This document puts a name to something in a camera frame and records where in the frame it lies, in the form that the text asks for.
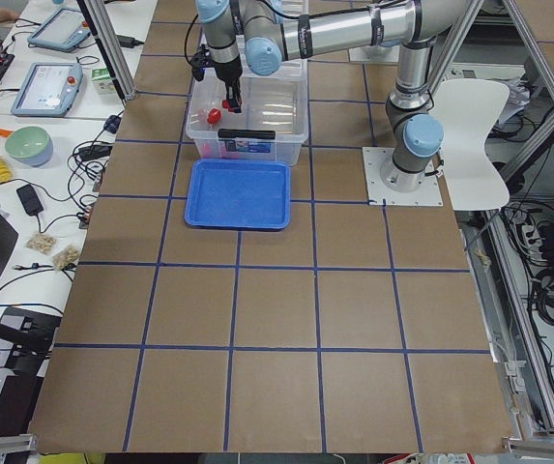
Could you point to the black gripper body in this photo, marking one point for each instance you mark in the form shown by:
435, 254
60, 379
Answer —
228, 73

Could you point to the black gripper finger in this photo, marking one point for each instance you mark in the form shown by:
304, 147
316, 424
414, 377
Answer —
226, 103
236, 98

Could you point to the red block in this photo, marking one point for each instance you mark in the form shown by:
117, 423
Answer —
214, 116
235, 107

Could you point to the clear plastic box lid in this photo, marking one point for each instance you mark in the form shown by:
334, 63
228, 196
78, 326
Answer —
291, 7

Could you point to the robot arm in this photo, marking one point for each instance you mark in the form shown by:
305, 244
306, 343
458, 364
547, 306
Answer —
258, 36

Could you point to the red block in box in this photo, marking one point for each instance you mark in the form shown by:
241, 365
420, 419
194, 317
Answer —
214, 116

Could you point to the clear plastic storage box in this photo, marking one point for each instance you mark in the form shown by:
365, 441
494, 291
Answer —
267, 104

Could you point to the blue plastic tray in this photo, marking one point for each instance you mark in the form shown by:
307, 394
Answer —
239, 194

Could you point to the green white carton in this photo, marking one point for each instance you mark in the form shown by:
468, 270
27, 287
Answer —
102, 81

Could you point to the far teach pendant tablet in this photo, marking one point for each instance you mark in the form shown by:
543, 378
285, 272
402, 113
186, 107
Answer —
64, 31

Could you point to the teach pendant tablet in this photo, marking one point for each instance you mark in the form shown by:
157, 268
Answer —
48, 90
64, 31

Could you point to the near teach pendant tablet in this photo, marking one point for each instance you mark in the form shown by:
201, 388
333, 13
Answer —
48, 90

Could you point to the green bowl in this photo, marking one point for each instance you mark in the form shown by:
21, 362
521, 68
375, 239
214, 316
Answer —
31, 146

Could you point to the black power adapter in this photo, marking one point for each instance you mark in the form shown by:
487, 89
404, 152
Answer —
29, 200

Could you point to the white chair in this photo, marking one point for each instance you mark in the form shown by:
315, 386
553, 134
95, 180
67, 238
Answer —
468, 108

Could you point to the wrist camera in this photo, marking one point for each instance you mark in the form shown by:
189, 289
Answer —
200, 62

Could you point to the black box latch handle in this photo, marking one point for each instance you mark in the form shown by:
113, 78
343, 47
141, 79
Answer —
246, 134

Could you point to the aluminium frame post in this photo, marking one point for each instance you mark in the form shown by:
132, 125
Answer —
102, 30

